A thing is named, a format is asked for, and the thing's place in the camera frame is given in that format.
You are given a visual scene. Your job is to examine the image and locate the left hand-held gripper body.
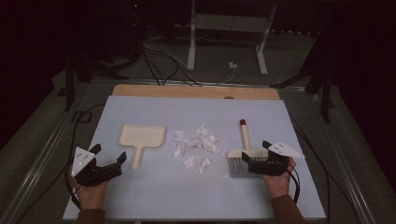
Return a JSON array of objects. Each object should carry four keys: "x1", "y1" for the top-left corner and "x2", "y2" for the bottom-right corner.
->
[{"x1": 70, "y1": 147, "x2": 122, "y2": 188}]

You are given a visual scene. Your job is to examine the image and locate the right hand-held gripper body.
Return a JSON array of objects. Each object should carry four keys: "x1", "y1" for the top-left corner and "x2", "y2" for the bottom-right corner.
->
[{"x1": 248, "y1": 142, "x2": 305, "y2": 176}]

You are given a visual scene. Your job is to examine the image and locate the cream hand brush grey bristles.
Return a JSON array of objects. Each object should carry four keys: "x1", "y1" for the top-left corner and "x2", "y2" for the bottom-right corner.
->
[{"x1": 226, "y1": 119, "x2": 271, "y2": 179}]

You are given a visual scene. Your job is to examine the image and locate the cream plastic dustpan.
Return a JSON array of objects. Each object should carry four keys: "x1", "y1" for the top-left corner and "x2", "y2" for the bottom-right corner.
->
[{"x1": 117, "y1": 124, "x2": 167, "y2": 171}]

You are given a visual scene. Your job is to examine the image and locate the pile of white paper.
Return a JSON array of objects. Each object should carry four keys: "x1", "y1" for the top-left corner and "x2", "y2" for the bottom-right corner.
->
[{"x1": 171, "y1": 123, "x2": 223, "y2": 175}]

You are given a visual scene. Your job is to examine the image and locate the person's right hand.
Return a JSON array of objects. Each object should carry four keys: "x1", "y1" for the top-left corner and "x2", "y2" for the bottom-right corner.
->
[{"x1": 261, "y1": 157, "x2": 297, "y2": 201}]

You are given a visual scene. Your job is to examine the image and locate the person's left hand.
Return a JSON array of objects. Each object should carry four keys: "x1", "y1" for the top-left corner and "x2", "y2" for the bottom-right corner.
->
[{"x1": 70, "y1": 175, "x2": 110, "y2": 211}]

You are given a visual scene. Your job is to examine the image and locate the black tripod stand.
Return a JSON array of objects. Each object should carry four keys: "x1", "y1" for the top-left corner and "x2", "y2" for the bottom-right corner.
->
[
  {"x1": 56, "y1": 50, "x2": 142, "y2": 112},
  {"x1": 269, "y1": 60, "x2": 335, "y2": 124}
]

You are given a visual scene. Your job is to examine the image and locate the wooden table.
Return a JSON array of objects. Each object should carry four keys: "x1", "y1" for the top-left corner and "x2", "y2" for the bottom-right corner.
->
[{"x1": 111, "y1": 83, "x2": 281, "y2": 101}]

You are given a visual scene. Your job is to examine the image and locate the white metal stand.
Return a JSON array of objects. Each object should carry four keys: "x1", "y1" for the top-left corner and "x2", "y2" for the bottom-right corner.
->
[{"x1": 186, "y1": 0, "x2": 278, "y2": 77}]

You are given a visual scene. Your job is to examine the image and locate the dark equipment rack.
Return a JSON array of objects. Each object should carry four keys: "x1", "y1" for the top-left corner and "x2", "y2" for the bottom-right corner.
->
[{"x1": 122, "y1": 0, "x2": 146, "y2": 62}]

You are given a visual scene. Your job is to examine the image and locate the left hand-held gripper black cable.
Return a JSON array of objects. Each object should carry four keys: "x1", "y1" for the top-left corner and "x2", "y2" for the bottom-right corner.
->
[{"x1": 13, "y1": 103, "x2": 107, "y2": 224}]

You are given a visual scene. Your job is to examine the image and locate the hand-held gripper black cable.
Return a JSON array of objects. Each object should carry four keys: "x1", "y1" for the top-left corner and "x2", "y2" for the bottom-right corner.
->
[
  {"x1": 287, "y1": 161, "x2": 302, "y2": 205},
  {"x1": 13, "y1": 103, "x2": 107, "y2": 224}
]

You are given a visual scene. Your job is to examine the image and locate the right hand-held gripper black cable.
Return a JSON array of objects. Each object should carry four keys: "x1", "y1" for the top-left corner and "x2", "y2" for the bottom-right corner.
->
[{"x1": 287, "y1": 161, "x2": 302, "y2": 205}]

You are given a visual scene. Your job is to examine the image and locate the aluminium floor rail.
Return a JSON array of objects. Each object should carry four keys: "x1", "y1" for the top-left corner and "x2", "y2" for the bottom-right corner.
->
[
  {"x1": 304, "y1": 91, "x2": 379, "y2": 224},
  {"x1": 0, "y1": 81, "x2": 94, "y2": 224}
]

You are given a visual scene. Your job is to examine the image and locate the white plug with cable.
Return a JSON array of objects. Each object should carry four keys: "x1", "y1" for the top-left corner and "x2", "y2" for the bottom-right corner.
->
[{"x1": 204, "y1": 61, "x2": 238, "y2": 86}]

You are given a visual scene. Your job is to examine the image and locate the black floor cables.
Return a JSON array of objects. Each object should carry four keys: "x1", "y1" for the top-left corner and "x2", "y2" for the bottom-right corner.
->
[{"x1": 140, "y1": 41, "x2": 204, "y2": 87}]

